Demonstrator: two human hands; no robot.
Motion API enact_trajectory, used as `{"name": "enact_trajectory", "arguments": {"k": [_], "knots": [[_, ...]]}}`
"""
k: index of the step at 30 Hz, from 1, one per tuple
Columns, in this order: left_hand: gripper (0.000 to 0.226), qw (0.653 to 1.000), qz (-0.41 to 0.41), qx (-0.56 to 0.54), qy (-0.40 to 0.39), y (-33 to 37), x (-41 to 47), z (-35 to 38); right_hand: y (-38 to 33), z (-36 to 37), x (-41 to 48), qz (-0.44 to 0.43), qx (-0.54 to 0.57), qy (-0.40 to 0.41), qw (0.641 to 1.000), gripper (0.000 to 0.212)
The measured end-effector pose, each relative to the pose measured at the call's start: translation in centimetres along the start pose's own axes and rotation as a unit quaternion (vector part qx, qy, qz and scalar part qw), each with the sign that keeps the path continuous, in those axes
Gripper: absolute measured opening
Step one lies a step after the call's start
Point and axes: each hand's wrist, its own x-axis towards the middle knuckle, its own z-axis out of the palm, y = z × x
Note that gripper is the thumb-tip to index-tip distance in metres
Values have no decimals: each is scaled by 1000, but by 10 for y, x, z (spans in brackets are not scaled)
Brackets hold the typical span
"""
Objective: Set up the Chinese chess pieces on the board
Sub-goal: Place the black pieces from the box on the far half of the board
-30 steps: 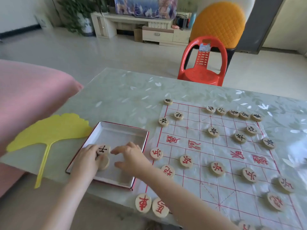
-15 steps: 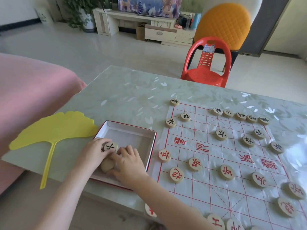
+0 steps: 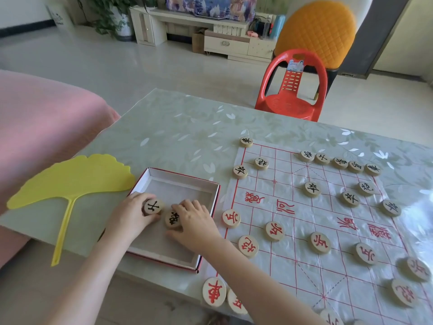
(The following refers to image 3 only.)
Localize person's left hand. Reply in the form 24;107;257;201
106;192;162;246

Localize person's right hand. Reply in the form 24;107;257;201
166;200;222;256

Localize person's left forearm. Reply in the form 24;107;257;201
47;230;136;325

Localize person's right forearm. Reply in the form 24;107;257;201
200;237;325;325

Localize red and white cardboard box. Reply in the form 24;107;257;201
127;167;221;274

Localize clear plastic chess board sheet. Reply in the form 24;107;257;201
216;142;433;325

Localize yellow leaf-shaped plastic fan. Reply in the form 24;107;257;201
7;154;136;268

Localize red plastic chair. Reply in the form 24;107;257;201
254;49;329;122

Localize pink sofa cover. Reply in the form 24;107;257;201
0;69;121;268

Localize brown cardboard box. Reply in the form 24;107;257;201
192;28;207;54

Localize white television cabinet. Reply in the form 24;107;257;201
129;6;278;63

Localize potted plant in white pot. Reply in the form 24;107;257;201
89;0;136;42

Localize orange quilted chair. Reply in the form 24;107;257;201
273;0;357;100

